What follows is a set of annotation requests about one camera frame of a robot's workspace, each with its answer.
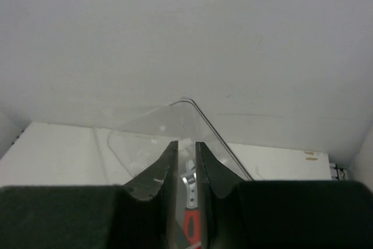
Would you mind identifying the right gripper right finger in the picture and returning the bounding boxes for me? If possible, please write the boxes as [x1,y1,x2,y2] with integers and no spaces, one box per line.
[196,142,372,248]

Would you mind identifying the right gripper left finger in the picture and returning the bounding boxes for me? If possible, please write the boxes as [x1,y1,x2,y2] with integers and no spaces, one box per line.
[1,141,178,248]

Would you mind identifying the red handled adjustable wrench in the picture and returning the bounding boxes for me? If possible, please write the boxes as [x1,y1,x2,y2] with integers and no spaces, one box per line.
[181,160,200,248]

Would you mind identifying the clear plastic drawer container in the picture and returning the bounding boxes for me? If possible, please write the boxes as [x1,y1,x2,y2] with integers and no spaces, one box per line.
[107,99,252,248]

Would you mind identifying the aluminium table frame rail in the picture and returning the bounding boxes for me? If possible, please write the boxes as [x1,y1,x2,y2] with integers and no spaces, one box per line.
[329,163,349,181]

